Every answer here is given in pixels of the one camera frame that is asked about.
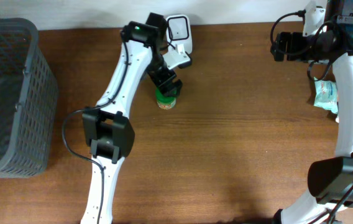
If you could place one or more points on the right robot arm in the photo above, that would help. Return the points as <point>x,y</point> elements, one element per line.
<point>327,38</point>

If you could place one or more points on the green round item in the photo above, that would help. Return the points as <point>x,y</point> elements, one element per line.
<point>165,102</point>

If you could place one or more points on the teal wet wipes pack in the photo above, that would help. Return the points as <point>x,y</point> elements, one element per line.
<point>326,95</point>

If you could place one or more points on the white barcode scanner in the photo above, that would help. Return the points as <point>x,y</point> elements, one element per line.
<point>179,32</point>

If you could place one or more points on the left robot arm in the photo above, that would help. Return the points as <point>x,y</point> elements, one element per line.
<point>108,130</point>

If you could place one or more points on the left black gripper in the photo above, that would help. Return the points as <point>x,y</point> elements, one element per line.
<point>161,78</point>

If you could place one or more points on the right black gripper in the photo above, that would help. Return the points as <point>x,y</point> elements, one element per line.
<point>291,40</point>

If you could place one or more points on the grey plastic mesh basket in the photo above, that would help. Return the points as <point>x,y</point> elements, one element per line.
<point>28,101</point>

